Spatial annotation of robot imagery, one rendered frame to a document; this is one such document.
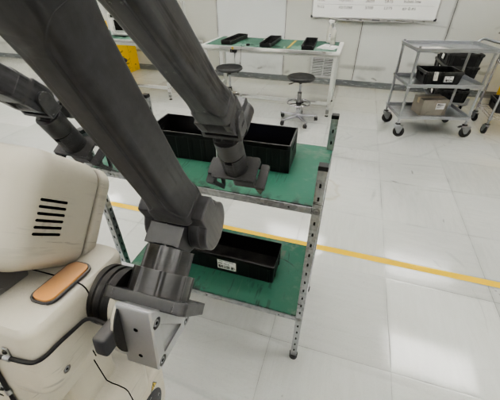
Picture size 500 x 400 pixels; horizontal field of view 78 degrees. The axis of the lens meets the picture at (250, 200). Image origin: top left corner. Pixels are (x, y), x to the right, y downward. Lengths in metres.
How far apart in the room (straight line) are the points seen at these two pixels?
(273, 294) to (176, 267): 1.09
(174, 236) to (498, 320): 2.05
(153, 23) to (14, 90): 0.47
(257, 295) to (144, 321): 1.11
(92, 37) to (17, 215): 0.23
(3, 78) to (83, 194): 0.35
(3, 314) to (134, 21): 0.35
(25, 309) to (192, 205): 0.23
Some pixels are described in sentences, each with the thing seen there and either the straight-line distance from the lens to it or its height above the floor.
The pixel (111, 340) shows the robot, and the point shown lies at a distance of 0.45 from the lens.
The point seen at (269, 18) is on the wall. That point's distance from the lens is 5.89.
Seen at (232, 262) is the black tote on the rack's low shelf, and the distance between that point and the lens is 1.51.
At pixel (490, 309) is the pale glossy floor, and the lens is 2.33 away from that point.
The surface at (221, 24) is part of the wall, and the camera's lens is 6.16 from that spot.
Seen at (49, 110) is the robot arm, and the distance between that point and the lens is 0.81.
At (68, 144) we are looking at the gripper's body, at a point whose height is 1.22.
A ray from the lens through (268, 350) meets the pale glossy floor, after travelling 1.75.
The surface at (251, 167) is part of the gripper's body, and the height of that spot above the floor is 1.20.
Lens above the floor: 1.55
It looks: 36 degrees down
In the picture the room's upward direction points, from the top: straight up
